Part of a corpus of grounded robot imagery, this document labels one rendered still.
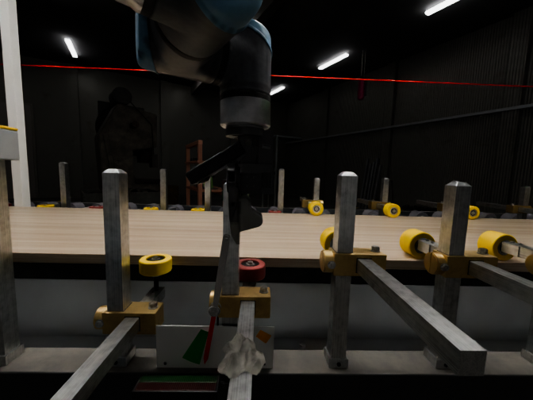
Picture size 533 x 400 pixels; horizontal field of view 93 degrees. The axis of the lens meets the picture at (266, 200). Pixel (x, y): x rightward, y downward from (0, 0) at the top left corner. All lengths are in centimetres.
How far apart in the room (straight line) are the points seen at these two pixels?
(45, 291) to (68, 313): 10
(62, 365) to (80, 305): 25
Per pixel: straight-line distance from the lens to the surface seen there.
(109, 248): 64
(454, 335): 40
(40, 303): 108
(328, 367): 71
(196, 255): 77
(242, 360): 44
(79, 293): 100
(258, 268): 65
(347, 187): 57
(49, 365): 83
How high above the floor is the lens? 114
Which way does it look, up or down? 6 degrees down
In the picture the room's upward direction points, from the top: 2 degrees clockwise
